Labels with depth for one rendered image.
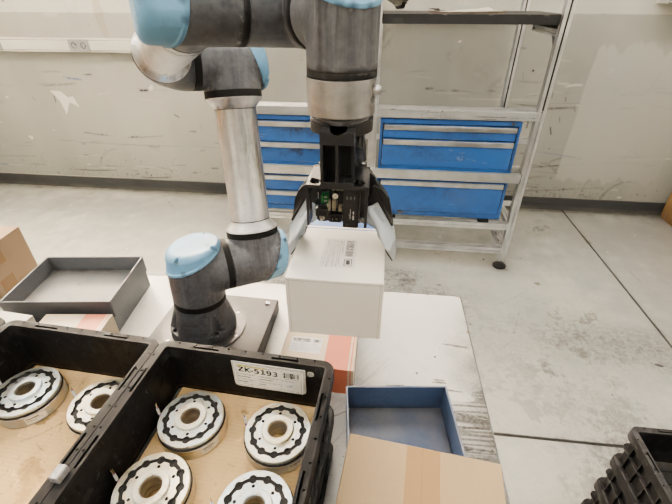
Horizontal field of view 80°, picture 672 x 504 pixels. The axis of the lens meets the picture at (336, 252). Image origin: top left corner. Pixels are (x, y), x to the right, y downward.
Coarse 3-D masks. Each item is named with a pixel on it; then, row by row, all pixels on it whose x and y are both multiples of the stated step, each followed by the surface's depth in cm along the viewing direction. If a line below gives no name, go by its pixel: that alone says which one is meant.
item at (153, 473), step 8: (152, 472) 55; (160, 472) 55; (136, 480) 54; (144, 480) 54; (168, 480) 54; (136, 488) 53; (168, 488) 54; (136, 496) 52; (152, 496) 52; (160, 496) 52
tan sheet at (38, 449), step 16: (80, 384) 72; (64, 400) 69; (48, 416) 66; (64, 416) 66; (0, 432) 64; (16, 432) 64; (32, 432) 64; (48, 432) 64; (64, 432) 64; (0, 448) 62; (16, 448) 62; (32, 448) 62; (48, 448) 62; (64, 448) 62; (0, 464) 60; (16, 464) 60; (32, 464) 60; (48, 464) 60; (0, 480) 58; (16, 480) 58; (32, 480) 58; (0, 496) 56; (16, 496) 56; (32, 496) 56
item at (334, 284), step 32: (320, 224) 59; (320, 256) 52; (352, 256) 52; (384, 256) 52; (288, 288) 49; (320, 288) 48; (352, 288) 48; (288, 320) 52; (320, 320) 51; (352, 320) 51
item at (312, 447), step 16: (160, 352) 65; (208, 352) 65; (224, 352) 65; (240, 352) 65; (256, 352) 65; (144, 368) 62; (320, 368) 63; (128, 400) 58; (112, 416) 55; (320, 416) 55; (96, 432) 53; (320, 432) 53; (96, 448) 52; (80, 464) 50; (304, 464) 50; (64, 480) 48; (304, 480) 48; (48, 496) 46; (304, 496) 46
